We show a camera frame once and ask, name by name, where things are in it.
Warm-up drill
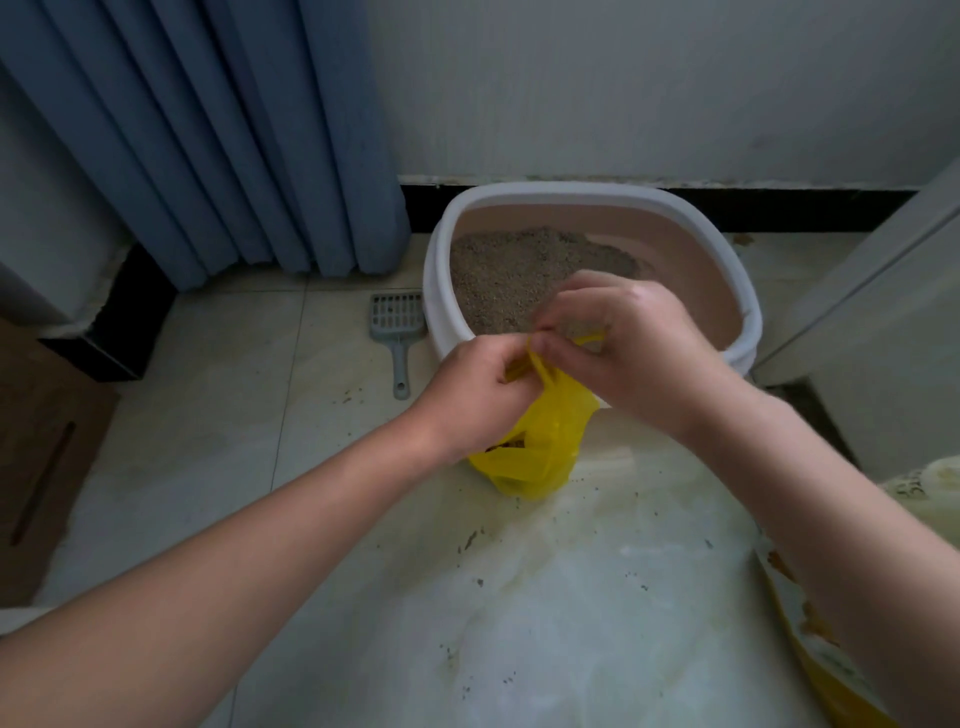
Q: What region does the person's right hand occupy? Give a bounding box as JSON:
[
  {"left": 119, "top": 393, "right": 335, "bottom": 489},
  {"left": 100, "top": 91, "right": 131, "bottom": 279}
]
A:
[{"left": 529, "top": 270, "right": 740, "bottom": 444}]

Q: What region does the person's left hand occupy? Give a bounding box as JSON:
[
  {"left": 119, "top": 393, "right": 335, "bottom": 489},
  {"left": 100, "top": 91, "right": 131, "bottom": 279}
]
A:
[{"left": 411, "top": 332, "right": 544, "bottom": 464}]

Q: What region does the yellow plastic bag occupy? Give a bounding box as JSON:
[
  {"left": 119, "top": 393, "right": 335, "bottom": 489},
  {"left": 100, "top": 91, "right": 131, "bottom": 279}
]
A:
[{"left": 468, "top": 331, "right": 606, "bottom": 501}]

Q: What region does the person's right forearm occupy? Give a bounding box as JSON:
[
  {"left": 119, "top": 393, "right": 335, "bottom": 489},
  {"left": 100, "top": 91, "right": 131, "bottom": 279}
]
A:
[{"left": 675, "top": 378, "right": 960, "bottom": 728}]

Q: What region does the person's left forearm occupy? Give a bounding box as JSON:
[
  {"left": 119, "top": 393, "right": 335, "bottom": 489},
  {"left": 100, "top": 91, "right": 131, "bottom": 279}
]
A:
[{"left": 0, "top": 416, "right": 459, "bottom": 728}]

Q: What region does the white pink litter box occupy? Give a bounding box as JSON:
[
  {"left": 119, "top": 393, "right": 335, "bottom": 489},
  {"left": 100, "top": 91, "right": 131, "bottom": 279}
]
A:
[{"left": 422, "top": 181, "right": 764, "bottom": 410}]

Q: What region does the grey cat litter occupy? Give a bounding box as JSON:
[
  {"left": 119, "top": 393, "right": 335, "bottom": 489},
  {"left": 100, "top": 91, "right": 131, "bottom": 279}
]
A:
[{"left": 448, "top": 227, "right": 640, "bottom": 336}]

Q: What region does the grey litter scoop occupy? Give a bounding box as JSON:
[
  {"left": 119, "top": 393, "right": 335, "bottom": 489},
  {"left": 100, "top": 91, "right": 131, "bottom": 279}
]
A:
[{"left": 369, "top": 291, "right": 428, "bottom": 401}]

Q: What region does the white cabinet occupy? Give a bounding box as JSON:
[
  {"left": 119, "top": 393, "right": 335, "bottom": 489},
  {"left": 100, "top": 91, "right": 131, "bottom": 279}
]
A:
[{"left": 750, "top": 156, "right": 960, "bottom": 481}]

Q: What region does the blue curtain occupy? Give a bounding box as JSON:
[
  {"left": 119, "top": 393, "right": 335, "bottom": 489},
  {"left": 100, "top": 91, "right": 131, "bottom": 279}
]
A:
[{"left": 0, "top": 0, "right": 412, "bottom": 292}]

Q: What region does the yellow white litter bag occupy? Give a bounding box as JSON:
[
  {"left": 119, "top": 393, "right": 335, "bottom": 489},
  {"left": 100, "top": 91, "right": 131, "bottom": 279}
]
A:
[{"left": 754, "top": 457, "right": 960, "bottom": 728}]

